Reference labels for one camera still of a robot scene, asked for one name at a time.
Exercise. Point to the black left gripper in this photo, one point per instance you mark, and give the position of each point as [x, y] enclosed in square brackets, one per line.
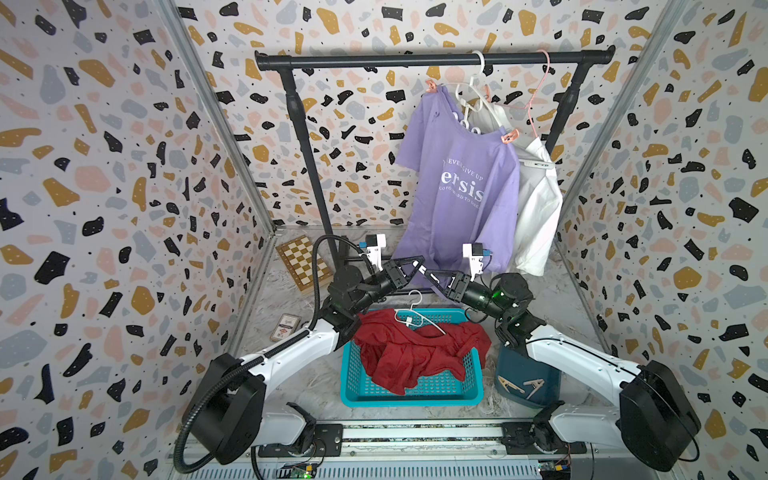
[396, 277]

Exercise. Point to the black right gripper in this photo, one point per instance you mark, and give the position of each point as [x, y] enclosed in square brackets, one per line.
[459, 287]

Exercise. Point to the purple garment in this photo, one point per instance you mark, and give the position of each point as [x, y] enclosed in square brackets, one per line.
[467, 190]

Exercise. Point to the red garment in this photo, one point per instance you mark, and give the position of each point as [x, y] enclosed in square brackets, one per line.
[396, 356]

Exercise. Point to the white printed t-shirt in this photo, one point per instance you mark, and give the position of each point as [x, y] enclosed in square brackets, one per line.
[539, 203]

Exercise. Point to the white plastic hangers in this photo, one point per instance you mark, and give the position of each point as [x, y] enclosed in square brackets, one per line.
[478, 115]

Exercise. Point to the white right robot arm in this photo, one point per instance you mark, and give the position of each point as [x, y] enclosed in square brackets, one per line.
[649, 414]

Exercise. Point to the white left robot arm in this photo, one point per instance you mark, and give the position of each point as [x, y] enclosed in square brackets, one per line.
[230, 411]

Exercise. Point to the wooden chessboard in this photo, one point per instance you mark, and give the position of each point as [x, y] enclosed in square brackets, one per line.
[297, 255]

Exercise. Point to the dark teal clothespin bin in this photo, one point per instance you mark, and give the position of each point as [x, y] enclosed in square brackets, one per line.
[528, 382]

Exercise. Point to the teal laundry basket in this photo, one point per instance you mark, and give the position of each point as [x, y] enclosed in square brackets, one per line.
[359, 391]

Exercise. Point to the small card box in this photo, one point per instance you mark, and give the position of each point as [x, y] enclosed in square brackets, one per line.
[285, 327]

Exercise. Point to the aluminium corner profile left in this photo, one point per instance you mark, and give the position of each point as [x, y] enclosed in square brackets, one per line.
[170, 16]

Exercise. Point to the aluminium corner profile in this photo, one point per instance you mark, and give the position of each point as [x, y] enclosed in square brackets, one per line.
[170, 16]
[669, 17]

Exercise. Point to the dark grey clothes rack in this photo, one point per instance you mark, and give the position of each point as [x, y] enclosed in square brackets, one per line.
[286, 65]

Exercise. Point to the aluminium corner profile right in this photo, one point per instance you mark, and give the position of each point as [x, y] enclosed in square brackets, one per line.
[669, 17]

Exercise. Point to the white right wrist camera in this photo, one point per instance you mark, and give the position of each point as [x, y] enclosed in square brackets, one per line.
[475, 253]

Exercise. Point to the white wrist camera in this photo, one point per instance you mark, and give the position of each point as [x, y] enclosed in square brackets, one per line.
[373, 246]
[475, 253]

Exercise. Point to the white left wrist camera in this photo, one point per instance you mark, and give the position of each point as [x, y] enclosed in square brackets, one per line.
[373, 246]

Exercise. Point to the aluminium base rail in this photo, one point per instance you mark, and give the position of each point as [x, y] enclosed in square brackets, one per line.
[429, 449]

